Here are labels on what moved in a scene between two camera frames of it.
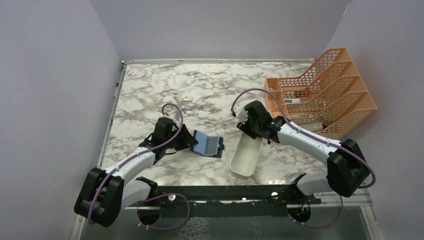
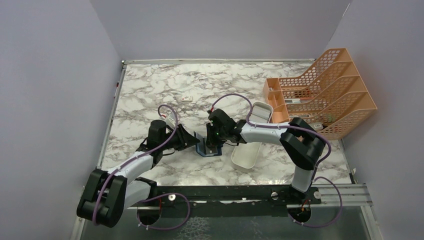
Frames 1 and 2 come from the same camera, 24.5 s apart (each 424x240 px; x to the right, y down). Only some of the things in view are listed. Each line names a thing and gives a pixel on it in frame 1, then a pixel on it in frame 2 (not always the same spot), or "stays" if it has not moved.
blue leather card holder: (208, 146) stays
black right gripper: (245, 128) → (211, 141)
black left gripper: (187, 139) stays
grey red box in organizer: (313, 126) stays
